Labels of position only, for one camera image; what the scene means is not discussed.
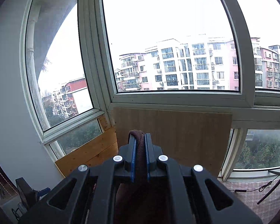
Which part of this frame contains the brown garment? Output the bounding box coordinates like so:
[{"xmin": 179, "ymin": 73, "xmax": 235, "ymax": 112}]
[{"xmin": 114, "ymin": 130, "xmax": 148, "ymax": 223}]

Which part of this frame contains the pink plaid cloth mat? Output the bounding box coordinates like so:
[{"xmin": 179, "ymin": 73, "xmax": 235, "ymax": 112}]
[{"xmin": 220, "ymin": 179, "xmax": 280, "ymax": 223}]

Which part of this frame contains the small pine wood board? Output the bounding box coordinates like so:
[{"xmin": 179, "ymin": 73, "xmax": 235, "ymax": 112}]
[{"xmin": 55, "ymin": 115, "xmax": 118, "ymax": 176}]

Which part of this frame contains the large wooden board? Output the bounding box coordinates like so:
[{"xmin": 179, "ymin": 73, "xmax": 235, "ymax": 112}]
[{"xmin": 112, "ymin": 107, "xmax": 232, "ymax": 176}]

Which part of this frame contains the black device at left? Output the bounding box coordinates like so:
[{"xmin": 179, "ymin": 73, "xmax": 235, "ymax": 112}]
[{"xmin": 11, "ymin": 177, "xmax": 51, "ymax": 221}]

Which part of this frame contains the black tripod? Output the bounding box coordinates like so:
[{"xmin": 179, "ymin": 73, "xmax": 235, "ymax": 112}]
[{"xmin": 257, "ymin": 169, "xmax": 280, "ymax": 205}]

